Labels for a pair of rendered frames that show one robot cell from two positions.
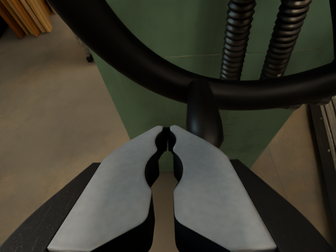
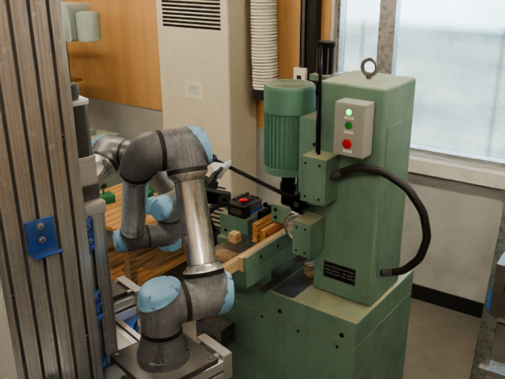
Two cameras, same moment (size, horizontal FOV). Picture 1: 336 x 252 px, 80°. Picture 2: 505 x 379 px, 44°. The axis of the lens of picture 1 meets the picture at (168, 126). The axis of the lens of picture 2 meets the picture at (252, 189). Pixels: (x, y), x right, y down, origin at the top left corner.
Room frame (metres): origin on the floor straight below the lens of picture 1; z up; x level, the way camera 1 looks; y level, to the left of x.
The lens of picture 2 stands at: (1.44, -1.96, 1.90)
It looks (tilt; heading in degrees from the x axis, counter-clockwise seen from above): 21 degrees down; 121
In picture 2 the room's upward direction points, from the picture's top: straight up
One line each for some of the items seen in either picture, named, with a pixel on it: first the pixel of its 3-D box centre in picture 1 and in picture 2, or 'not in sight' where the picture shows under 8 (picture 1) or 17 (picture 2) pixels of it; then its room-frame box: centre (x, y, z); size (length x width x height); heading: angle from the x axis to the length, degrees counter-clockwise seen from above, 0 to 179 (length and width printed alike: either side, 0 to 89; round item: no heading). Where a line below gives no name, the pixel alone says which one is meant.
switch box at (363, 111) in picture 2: not in sight; (353, 128); (0.76, -0.28, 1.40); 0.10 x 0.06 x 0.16; 174
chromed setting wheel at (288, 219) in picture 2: not in sight; (299, 227); (0.57, -0.25, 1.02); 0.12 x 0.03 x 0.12; 174
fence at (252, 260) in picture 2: not in sight; (294, 233); (0.49, -0.12, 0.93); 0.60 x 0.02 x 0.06; 84
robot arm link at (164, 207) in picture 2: not in sight; (167, 205); (0.23, -0.52, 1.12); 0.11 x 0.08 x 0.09; 84
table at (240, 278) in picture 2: not in sight; (262, 237); (0.35, -0.11, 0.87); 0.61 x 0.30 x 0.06; 84
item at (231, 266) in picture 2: not in sight; (274, 240); (0.45, -0.20, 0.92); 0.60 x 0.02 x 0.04; 84
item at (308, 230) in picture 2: not in sight; (308, 234); (0.63, -0.29, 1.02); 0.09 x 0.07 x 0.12; 84
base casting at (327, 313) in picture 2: not in sight; (314, 280); (0.58, -0.13, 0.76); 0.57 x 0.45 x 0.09; 174
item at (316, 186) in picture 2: not in sight; (319, 177); (0.66, -0.29, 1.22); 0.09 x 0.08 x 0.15; 174
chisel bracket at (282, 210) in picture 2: not in sight; (291, 215); (0.48, -0.12, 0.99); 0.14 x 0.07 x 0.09; 174
